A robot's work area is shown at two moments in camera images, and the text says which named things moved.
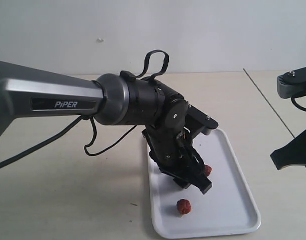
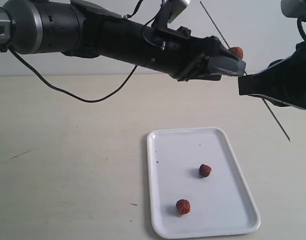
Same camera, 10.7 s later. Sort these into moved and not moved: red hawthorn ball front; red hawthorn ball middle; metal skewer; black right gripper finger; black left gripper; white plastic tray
Moved: black left gripper; black right gripper finger; metal skewer
Not moved: red hawthorn ball front; white plastic tray; red hawthorn ball middle
